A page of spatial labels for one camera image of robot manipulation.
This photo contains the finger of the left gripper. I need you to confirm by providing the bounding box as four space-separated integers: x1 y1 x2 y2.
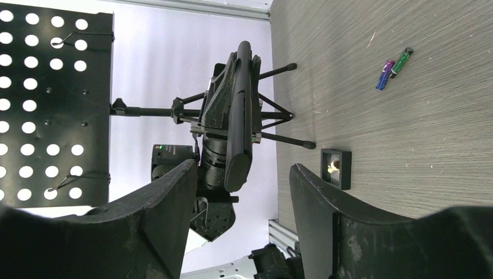
250 55 262 133
201 52 237 129

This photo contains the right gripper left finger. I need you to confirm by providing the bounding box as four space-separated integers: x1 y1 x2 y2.
1 159 197 278

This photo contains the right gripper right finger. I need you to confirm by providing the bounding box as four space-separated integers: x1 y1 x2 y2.
289 164 492 278

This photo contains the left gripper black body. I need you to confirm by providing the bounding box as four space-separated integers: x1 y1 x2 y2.
190 123 262 144

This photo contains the black remote with label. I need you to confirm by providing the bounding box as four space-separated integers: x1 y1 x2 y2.
224 41 252 192

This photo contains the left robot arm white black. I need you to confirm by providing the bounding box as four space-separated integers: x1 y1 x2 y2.
151 53 316 241

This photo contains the black tripod stand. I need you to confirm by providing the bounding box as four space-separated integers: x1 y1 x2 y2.
109 62 317 151

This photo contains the small black square tray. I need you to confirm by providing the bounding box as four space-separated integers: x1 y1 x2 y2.
320 148 352 191

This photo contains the blue purple battery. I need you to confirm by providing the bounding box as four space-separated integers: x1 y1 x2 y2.
376 60 395 91

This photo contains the green battery beside blue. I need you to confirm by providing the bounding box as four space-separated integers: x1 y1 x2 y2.
390 47 414 78

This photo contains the black perforated music stand tray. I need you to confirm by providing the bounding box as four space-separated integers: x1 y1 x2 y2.
1 3 114 208

